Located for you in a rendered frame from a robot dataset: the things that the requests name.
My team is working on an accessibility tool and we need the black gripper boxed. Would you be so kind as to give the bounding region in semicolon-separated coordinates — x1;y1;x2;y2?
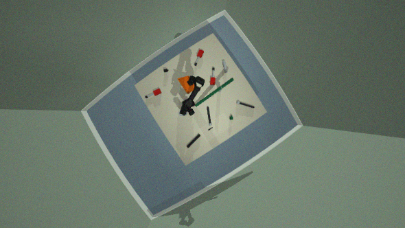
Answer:
188;108;195;115

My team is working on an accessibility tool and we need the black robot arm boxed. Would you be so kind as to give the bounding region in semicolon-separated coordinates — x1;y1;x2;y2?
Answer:
180;76;205;115

